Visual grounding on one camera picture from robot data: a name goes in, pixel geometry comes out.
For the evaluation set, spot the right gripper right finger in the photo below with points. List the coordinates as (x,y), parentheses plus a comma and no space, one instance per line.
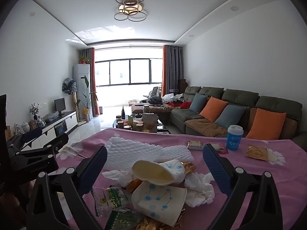
(220,168)

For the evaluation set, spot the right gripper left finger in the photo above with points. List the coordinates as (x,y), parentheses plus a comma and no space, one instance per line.
(89,169)

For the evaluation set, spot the white tissue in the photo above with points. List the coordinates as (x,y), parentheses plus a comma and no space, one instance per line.
(123,178)
(199,189)

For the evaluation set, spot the white foam fruit net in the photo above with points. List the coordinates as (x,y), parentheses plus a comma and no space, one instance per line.
(122,153)

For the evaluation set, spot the green clear snack wrapper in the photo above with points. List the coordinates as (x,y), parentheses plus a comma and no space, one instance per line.
(112,203)

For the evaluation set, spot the crushed paper cup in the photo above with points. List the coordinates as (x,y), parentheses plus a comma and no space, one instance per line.
(161,203)
(161,174)

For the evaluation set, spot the gold foil snack bag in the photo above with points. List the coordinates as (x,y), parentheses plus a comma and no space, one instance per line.
(189,168)

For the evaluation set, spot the red snack packet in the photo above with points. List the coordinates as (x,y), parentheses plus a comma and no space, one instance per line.
(220,148)

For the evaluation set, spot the beige snack packet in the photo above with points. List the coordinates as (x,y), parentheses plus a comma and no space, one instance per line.
(195,145)

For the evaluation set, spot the blue white lidded cup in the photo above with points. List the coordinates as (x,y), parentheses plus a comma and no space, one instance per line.
(234,135)

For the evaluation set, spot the brown gold sachet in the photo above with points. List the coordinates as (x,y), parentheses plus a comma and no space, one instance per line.
(255,152)

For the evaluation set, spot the black white tv cabinet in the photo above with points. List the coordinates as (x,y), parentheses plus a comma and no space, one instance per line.
(65,123)

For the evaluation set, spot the blue-grey cushion near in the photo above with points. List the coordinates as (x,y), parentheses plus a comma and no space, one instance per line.
(231,115)

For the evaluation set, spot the blue-grey cushion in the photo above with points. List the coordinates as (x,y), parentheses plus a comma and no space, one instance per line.
(231,115)
(198,103)

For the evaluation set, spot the tall green potted plant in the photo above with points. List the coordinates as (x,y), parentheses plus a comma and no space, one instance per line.
(87,100)

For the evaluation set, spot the dark green sectional sofa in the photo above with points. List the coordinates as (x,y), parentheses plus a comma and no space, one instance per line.
(191,123)

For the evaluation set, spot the orange cushion far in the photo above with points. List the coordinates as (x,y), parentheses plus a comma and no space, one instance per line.
(213,109)

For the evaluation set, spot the orange cushion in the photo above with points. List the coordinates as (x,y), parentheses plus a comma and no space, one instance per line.
(265,125)
(213,109)

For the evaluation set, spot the orange cushion near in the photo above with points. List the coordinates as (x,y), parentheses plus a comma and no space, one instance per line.
(265,125)

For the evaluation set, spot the small black monitor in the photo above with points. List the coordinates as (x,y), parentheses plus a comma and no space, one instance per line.
(60,105)

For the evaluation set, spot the blue-grey cushion far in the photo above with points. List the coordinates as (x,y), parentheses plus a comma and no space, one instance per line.
(198,103)

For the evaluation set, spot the cluttered glass coffee table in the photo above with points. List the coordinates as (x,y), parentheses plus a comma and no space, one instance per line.
(126,120)

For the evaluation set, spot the brown ottoman with clutter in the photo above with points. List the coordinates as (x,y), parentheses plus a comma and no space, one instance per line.
(138,108)

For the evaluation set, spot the brown paper bag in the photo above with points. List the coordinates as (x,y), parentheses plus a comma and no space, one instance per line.
(150,121)

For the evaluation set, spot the white standing air conditioner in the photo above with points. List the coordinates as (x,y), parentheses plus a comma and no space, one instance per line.
(78,71)

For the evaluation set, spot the black framed window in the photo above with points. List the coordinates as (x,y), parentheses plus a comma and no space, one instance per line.
(134,71)

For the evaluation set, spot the left orange grey curtain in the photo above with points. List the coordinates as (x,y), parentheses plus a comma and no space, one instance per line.
(87,56)

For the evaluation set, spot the orange grey curtain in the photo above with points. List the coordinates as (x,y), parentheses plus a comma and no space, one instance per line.
(172,68)
(87,56)

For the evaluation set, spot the right orange grey curtain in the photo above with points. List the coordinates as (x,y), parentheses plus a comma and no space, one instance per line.
(172,68)

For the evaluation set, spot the ring ceiling lamp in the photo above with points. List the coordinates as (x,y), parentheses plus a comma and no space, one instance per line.
(131,10)

